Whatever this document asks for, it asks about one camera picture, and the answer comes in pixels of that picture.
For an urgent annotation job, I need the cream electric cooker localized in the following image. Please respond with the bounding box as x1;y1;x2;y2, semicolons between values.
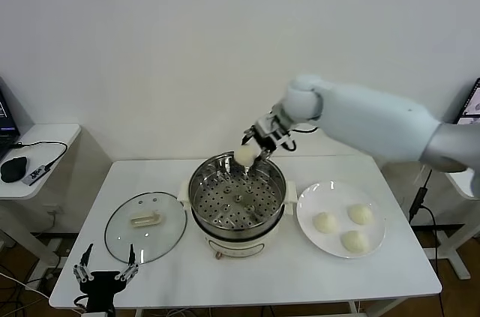
178;196;297;260

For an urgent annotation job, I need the black laptop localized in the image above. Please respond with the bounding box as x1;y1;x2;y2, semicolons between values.
453;77;480;125
0;76;20;163

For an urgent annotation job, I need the white side desk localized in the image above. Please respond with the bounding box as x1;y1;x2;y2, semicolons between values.
0;124;82;269
444;172;480;280

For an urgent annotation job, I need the black hub cable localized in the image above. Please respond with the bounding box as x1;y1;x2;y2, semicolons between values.
10;140;68;168

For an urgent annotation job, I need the white round plate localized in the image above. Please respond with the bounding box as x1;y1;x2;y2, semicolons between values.
295;181;386;259

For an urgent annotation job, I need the stainless steel steamer basket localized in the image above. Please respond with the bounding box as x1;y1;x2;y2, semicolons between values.
176;151;299;235

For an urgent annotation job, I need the black cable with adapter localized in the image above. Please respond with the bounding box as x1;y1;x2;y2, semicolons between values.
408;166;440;258

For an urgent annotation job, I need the white power strip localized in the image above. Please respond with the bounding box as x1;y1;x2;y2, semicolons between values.
46;238;65;258

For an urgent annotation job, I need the black computer mouse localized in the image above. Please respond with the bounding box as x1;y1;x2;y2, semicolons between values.
0;157;29;184

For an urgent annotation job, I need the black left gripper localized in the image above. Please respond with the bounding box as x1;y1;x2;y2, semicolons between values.
72;244;140;313

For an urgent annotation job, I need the black floor bar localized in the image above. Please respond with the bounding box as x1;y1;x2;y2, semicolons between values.
410;223;466;232

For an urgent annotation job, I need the round glass lid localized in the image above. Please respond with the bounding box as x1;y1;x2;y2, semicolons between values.
103;191;188;265

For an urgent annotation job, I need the white steamed baozi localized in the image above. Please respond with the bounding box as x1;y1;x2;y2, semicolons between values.
340;229;370;254
312;211;340;235
346;203;375;226
232;145;260;166

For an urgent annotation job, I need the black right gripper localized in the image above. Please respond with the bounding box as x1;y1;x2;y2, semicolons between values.
241;109;296;163

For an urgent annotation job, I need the grey usb hub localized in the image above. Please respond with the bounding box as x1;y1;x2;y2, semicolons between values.
22;165;50;187

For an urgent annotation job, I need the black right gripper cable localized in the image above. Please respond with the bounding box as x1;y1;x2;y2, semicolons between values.
288;126;320;152

